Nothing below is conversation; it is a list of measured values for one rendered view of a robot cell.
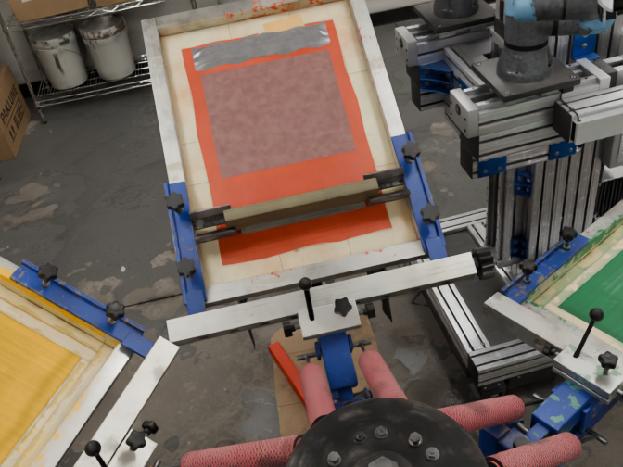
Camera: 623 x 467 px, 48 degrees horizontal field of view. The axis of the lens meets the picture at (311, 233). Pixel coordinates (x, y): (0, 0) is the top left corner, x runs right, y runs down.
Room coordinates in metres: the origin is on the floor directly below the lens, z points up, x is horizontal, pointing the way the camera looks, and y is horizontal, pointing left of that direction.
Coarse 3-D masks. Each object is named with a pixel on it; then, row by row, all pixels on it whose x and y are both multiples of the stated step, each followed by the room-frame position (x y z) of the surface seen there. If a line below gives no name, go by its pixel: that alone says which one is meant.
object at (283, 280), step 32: (256, 0) 1.83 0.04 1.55; (288, 0) 1.82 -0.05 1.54; (320, 0) 1.83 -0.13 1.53; (352, 0) 1.80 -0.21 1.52; (160, 32) 1.79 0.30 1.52; (160, 64) 1.69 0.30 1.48; (384, 64) 1.62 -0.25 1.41; (160, 96) 1.61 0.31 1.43; (384, 96) 1.54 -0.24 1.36; (160, 128) 1.54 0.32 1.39; (352, 256) 1.21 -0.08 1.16; (384, 256) 1.20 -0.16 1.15; (416, 256) 1.19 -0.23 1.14; (224, 288) 1.18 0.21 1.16; (256, 288) 1.17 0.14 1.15; (288, 288) 1.18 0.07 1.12
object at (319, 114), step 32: (288, 64) 1.69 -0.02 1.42; (320, 64) 1.68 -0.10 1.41; (288, 96) 1.61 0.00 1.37; (320, 96) 1.60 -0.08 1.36; (352, 96) 1.59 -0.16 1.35; (288, 128) 1.53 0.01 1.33; (320, 128) 1.52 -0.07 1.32; (352, 128) 1.51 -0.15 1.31; (288, 160) 1.46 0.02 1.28; (320, 160) 1.45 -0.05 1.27; (352, 160) 1.44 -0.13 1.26; (320, 224) 1.31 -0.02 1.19; (352, 224) 1.30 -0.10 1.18; (384, 224) 1.29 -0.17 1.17
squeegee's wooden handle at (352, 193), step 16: (320, 192) 1.29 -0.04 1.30; (336, 192) 1.28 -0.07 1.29; (352, 192) 1.28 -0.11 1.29; (368, 192) 1.28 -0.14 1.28; (240, 208) 1.27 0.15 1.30; (256, 208) 1.27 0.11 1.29; (272, 208) 1.26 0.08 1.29; (288, 208) 1.27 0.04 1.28; (304, 208) 1.28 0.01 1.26; (320, 208) 1.30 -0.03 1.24; (240, 224) 1.28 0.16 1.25; (256, 224) 1.29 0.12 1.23
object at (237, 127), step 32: (192, 64) 1.72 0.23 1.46; (224, 64) 1.71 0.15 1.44; (256, 64) 1.70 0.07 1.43; (192, 96) 1.64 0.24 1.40; (224, 96) 1.63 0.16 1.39; (256, 96) 1.62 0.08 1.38; (224, 128) 1.55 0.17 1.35; (256, 128) 1.54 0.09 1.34; (224, 160) 1.48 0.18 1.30; (256, 160) 1.47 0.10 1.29; (224, 192) 1.41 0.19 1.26; (256, 192) 1.40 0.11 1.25; (288, 192) 1.39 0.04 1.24; (224, 224) 1.34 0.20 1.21; (288, 224) 1.32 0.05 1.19; (224, 256) 1.27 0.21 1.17; (256, 256) 1.26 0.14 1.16
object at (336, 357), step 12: (324, 336) 1.02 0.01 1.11; (336, 336) 1.02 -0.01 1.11; (324, 348) 1.00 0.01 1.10; (336, 348) 1.00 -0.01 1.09; (348, 348) 0.99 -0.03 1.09; (324, 360) 0.98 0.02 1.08; (336, 360) 0.98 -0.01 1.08; (348, 360) 0.97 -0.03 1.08; (336, 372) 0.95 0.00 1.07; (348, 372) 0.95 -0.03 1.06; (336, 384) 0.93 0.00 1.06; (348, 384) 0.93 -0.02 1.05
